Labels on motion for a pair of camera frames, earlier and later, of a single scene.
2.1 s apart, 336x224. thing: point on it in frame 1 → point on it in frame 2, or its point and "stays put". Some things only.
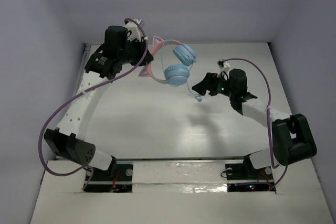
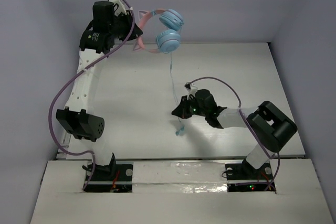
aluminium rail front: x=198 y=159 stays put
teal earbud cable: x=197 y=98 → x=180 y=126
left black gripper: x=140 y=54 → x=128 y=28
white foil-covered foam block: x=178 y=177 stays put
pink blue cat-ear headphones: x=175 y=74 → x=168 y=40
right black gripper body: x=223 y=86 → x=195 y=109
